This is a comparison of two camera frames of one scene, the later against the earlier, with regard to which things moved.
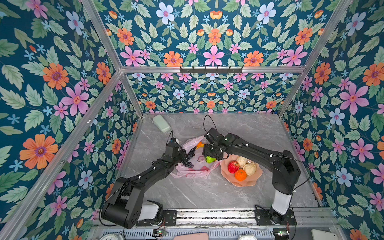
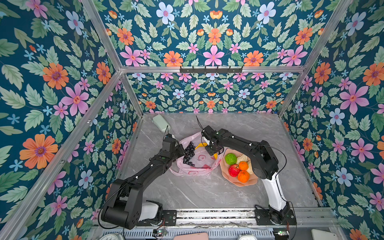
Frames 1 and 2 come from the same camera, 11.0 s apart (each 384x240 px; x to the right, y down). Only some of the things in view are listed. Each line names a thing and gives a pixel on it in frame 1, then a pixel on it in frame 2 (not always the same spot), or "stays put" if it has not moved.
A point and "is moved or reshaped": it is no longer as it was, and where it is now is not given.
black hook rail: (211, 71) stays put
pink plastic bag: (201, 168) is moved or reshaped
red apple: (233, 166) is moved or reshaped
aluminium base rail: (246, 216) stays put
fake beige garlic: (241, 161) stays put
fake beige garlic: (250, 168) stays put
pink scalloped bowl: (250, 180) stays put
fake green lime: (209, 160) → (231, 159)
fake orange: (200, 144) → (243, 165)
